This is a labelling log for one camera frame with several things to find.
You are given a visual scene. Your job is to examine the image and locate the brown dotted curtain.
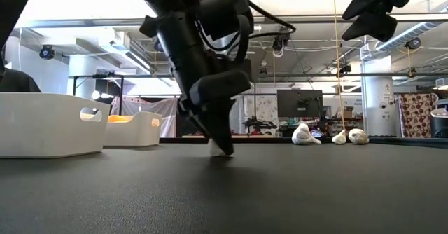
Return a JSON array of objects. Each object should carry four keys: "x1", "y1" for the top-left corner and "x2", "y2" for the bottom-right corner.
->
[{"x1": 398, "y1": 92, "x2": 439, "y2": 139}]

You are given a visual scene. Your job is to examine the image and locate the black trash bin white liner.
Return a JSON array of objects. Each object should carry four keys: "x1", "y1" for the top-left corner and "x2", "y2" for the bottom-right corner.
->
[{"x1": 429, "y1": 107, "x2": 448, "y2": 139}]

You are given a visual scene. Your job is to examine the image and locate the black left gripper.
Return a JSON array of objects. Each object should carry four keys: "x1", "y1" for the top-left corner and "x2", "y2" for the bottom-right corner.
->
[{"x1": 139, "y1": 15, "x2": 253, "y2": 156}]

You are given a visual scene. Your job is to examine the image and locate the small white garlic bulb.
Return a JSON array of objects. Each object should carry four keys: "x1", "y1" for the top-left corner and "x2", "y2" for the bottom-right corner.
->
[{"x1": 331, "y1": 130, "x2": 347, "y2": 146}]

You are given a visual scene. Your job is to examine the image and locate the white plastic basket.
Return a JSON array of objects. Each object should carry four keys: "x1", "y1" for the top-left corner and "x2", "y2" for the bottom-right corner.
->
[
  {"x1": 0, "y1": 92, "x2": 111, "y2": 159},
  {"x1": 103, "y1": 111, "x2": 164, "y2": 148}
]

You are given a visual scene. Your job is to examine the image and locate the slim silver ventilation duct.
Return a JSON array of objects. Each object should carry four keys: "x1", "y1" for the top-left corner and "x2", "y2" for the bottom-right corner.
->
[{"x1": 376, "y1": 20, "x2": 445, "y2": 52}]

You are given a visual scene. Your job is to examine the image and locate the black table mat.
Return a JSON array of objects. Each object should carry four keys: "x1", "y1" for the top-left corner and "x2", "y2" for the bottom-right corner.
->
[{"x1": 0, "y1": 142, "x2": 448, "y2": 234}]

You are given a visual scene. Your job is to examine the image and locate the white floral curtain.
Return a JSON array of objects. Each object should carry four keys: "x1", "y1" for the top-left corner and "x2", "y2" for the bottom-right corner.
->
[{"x1": 244, "y1": 95, "x2": 281, "y2": 130}]

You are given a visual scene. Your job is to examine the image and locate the cluttered storage shelf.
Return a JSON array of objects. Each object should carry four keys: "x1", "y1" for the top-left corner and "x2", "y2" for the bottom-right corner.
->
[{"x1": 327, "y1": 106, "x2": 363, "y2": 137}]

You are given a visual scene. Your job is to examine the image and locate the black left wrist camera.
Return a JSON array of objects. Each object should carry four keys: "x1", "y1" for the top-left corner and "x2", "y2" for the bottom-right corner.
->
[{"x1": 197, "y1": 0, "x2": 255, "y2": 42}]

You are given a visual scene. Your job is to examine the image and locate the white round column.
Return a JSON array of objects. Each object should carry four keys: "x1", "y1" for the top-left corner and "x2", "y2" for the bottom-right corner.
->
[{"x1": 361, "y1": 55, "x2": 397, "y2": 137}]

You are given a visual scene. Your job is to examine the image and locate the yellow hanging cord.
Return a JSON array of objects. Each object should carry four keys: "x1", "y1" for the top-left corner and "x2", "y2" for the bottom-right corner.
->
[{"x1": 332, "y1": 0, "x2": 351, "y2": 133}]

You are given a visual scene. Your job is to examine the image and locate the overhead light bar beam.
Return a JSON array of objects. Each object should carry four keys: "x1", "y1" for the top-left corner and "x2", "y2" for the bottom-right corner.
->
[{"x1": 13, "y1": 13, "x2": 448, "y2": 30}]

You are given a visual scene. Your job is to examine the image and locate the black monitor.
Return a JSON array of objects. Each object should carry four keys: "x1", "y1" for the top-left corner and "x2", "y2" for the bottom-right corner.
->
[{"x1": 276, "y1": 89, "x2": 325, "y2": 118}]

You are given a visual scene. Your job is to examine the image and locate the blue-grey patterned curtain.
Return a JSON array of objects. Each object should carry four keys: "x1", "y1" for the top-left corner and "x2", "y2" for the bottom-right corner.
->
[{"x1": 229, "y1": 96, "x2": 246, "y2": 136}]

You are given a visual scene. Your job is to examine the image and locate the large white garlic bulb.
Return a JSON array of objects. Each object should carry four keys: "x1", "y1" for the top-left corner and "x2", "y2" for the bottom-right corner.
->
[{"x1": 291, "y1": 123, "x2": 322, "y2": 146}]

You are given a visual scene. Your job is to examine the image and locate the grey cloth curtain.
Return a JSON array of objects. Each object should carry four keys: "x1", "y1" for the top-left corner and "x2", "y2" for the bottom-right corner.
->
[{"x1": 110, "y1": 96, "x2": 179, "y2": 139}]

